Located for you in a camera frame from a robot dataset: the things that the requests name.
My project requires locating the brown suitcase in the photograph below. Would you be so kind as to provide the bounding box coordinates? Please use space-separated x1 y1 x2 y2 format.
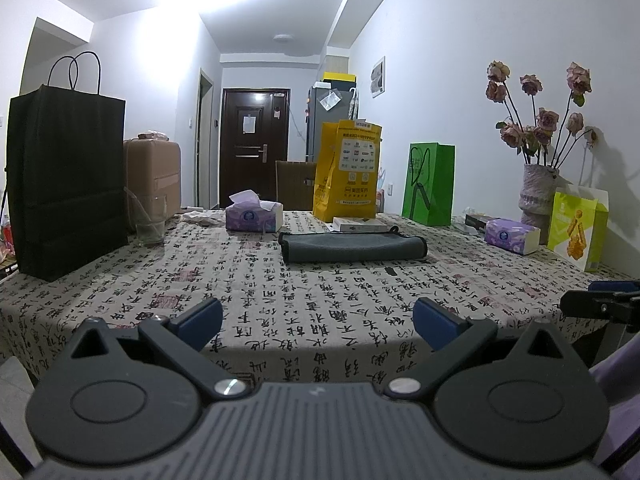
123 139 182 221

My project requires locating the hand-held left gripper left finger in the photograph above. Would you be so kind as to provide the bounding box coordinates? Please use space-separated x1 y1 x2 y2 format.
60 297 253 404

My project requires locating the purple tissue box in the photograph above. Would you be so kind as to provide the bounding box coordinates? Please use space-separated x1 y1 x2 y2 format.
225 190 284 233

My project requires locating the grey refrigerator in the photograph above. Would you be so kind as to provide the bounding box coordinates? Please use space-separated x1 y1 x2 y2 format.
306 85 358 163

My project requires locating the grey textured vase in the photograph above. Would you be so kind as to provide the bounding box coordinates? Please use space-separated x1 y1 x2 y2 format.
518 162 561 231

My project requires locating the grey interior door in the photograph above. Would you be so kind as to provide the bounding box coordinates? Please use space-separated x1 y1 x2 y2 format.
198 69 215 208

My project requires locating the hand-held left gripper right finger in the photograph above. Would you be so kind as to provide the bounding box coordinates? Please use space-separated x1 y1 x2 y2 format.
383 296 579 404

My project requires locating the crumpled white tissue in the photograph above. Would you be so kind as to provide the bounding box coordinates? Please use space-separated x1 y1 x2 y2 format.
181 210 226 226

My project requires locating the dried rose bouquet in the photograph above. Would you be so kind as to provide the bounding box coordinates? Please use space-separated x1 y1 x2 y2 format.
485 60 598 168

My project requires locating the clear glass cup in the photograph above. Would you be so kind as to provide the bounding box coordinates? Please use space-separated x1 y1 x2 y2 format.
125 187 168 247

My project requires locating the brown cardboard box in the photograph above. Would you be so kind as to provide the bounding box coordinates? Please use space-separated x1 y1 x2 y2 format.
275 160 318 212

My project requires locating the purple and grey towel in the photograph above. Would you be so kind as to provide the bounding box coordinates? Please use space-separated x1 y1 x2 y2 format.
278 227 429 264

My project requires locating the black paper bag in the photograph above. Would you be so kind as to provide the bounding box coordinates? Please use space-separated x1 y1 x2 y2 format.
5 51 130 282

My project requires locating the purple tissue pack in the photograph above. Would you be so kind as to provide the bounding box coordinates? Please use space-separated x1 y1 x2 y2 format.
485 218 542 253

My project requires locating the flat white box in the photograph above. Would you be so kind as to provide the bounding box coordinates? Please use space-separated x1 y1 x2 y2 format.
332 216 391 233

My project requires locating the white and lime gift bag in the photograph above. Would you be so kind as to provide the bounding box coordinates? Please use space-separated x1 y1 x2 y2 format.
547 185 610 273

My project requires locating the framed wall picture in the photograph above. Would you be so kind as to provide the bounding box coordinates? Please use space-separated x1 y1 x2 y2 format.
371 56 386 98

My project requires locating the dark brown entrance door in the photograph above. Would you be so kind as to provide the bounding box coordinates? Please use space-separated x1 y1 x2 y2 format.
219 88 291 209

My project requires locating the person's purple clothing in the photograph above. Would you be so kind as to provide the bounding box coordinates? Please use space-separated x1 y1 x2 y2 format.
590 355 640 466

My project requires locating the yellow paper bag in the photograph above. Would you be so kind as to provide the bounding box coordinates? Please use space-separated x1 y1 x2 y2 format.
313 120 383 221

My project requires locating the green paper bag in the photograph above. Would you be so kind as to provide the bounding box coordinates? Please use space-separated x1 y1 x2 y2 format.
402 142 456 227

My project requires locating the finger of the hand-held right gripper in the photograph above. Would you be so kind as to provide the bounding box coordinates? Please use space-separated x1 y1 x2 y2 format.
560 290 640 333
587 281 640 295

